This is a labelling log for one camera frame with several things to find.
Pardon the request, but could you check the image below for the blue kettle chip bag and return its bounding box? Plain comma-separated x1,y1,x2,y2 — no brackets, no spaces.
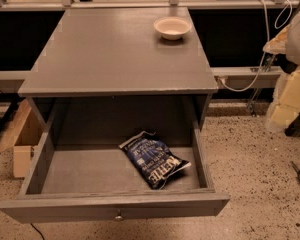
119,131,191,190

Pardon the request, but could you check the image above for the open grey top drawer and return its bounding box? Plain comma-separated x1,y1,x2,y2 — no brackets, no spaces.
0,97,231,224

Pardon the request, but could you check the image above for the round metal drawer knob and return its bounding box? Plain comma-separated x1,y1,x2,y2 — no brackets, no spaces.
114,212,124,222

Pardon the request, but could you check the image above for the grey wooden cabinet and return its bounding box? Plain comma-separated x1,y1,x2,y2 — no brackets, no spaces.
18,8,217,139

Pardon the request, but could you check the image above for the white bowl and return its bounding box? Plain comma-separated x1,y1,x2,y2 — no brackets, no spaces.
153,17,192,41

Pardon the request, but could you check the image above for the light wooden box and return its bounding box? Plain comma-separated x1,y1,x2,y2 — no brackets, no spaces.
0,100,43,178

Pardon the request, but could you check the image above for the grey horizontal rail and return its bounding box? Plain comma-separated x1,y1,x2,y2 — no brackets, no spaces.
0,66,282,93

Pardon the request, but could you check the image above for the white cable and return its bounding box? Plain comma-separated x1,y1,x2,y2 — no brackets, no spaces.
218,0,294,93

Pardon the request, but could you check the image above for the black floor cable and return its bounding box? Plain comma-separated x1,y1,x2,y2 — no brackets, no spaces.
30,223,46,240

